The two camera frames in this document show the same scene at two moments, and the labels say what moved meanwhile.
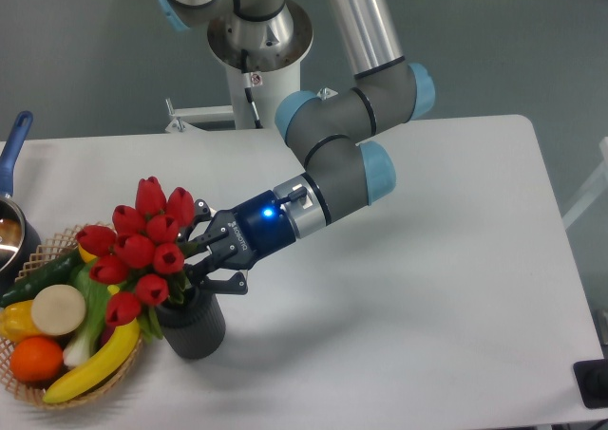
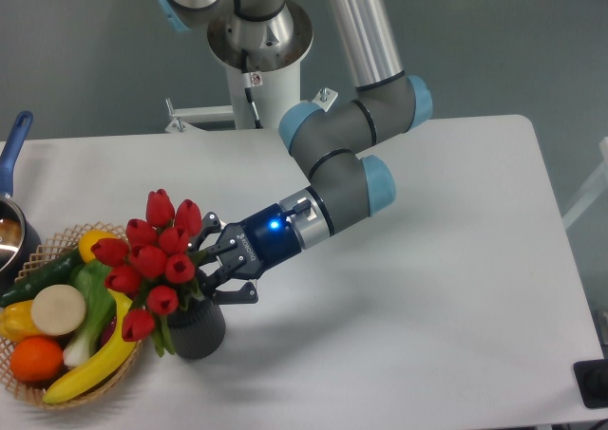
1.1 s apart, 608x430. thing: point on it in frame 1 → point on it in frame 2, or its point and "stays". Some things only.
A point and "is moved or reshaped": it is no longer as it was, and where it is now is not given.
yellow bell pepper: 16,323 stays
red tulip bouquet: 141,256 is moved or reshaped
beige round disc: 58,309 stays
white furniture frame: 594,190 stays
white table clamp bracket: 214,114 stays
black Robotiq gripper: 257,230 → 251,248
